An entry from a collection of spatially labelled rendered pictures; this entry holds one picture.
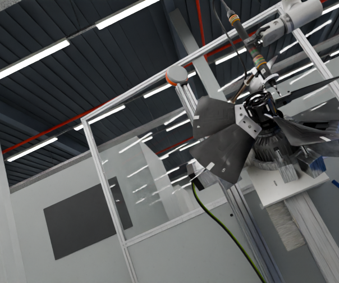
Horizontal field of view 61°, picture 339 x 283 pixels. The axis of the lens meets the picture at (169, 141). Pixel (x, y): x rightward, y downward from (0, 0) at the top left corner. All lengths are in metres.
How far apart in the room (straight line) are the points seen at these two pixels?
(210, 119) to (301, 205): 0.53
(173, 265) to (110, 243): 1.17
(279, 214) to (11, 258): 5.90
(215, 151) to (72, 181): 2.41
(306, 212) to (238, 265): 0.78
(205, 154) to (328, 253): 0.59
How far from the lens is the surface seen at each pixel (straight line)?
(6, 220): 6.92
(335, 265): 1.33
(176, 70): 2.09
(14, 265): 6.75
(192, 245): 2.01
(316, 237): 1.31
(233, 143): 1.16
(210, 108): 1.40
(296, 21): 1.42
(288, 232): 1.48
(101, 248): 3.15
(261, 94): 1.26
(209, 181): 1.37
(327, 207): 1.94
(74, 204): 3.29
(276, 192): 1.23
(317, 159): 1.19
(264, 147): 1.28
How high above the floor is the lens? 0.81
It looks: 19 degrees up
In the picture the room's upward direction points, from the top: 23 degrees counter-clockwise
